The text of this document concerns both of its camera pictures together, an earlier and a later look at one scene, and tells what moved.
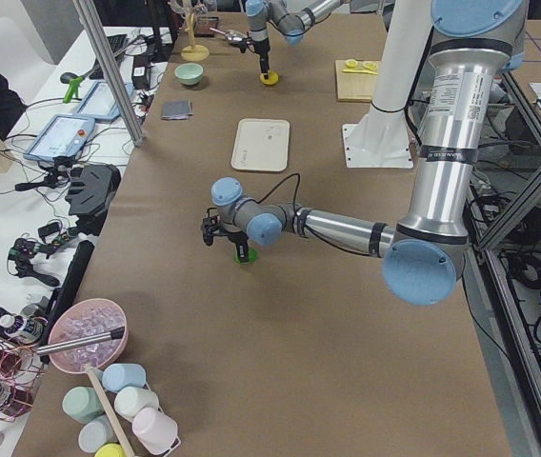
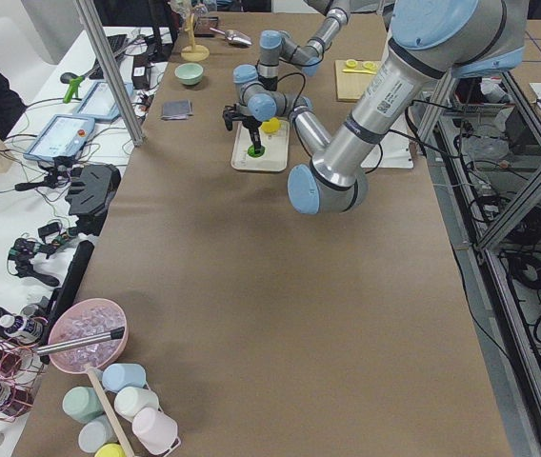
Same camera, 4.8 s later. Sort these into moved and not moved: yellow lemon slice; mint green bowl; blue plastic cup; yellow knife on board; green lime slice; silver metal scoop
Moved: green lime slice; yellow lemon slice
Not moved: yellow knife on board; silver metal scoop; mint green bowl; blue plastic cup
